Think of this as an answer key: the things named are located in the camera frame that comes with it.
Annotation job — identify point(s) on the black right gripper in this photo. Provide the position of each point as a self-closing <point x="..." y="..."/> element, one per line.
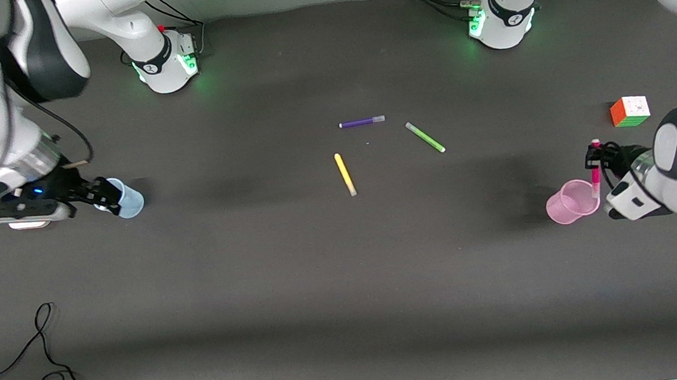
<point x="68" y="183"/>

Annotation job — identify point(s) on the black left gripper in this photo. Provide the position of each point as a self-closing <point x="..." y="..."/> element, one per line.
<point x="623" y="158"/>

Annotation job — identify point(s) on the pink marker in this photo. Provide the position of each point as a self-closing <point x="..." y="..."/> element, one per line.
<point x="595" y="182"/>

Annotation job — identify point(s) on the translucent blue cup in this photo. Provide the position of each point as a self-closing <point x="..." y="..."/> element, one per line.
<point x="132" y="202"/>

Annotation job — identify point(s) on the translucent pink cup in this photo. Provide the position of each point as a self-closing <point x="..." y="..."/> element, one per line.
<point x="569" y="203"/>

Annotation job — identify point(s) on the multicolour puzzle cube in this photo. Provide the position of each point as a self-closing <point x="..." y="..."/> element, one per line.
<point x="629" y="111"/>

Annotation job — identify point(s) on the white plastic stand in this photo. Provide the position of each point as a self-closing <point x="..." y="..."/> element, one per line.
<point x="31" y="224"/>

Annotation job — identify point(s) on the green marker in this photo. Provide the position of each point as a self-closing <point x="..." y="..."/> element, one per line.
<point x="425" y="137"/>

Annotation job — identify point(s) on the yellow marker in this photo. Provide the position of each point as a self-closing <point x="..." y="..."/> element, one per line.
<point x="345" y="175"/>

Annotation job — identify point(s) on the purple marker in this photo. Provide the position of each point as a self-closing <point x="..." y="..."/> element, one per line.
<point x="361" y="122"/>

